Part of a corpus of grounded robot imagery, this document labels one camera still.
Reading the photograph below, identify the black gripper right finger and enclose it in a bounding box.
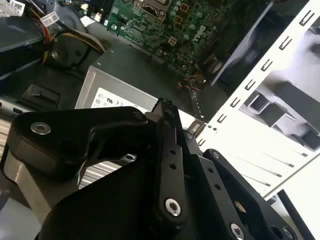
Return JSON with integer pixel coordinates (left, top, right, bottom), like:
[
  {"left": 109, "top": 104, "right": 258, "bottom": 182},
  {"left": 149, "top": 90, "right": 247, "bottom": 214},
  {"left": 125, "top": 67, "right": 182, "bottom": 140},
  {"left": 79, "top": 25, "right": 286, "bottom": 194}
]
[{"left": 175, "top": 109, "right": 304, "bottom": 240}]

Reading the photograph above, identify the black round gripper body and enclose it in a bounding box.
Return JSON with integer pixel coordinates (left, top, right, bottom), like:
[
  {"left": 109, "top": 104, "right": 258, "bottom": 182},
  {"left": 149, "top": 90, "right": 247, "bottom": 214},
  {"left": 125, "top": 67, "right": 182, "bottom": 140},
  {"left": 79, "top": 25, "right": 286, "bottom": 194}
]
[{"left": 37, "top": 159, "right": 221, "bottom": 240}]

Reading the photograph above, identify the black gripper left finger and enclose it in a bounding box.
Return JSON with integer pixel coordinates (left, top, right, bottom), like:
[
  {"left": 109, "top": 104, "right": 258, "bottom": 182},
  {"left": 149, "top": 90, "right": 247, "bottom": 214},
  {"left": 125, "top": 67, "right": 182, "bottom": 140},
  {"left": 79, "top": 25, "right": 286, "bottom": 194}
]
[{"left": 1, "top": 97, "right": 189, "bottom": 228}]

